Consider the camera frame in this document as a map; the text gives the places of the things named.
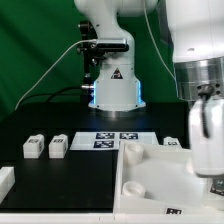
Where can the white square tabletop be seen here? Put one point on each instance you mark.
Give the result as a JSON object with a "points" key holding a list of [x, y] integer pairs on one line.
{"points": [[156, 179]]}

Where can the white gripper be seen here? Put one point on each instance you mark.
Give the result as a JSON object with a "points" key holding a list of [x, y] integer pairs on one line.
{"points": [[207, 152]]}

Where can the white marker base sheet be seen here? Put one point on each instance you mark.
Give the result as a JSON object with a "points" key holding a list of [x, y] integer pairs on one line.
{"points": [[109, 140]]}

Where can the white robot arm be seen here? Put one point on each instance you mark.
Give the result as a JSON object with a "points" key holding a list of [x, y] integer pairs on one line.
{"points": [[197, 33]]}

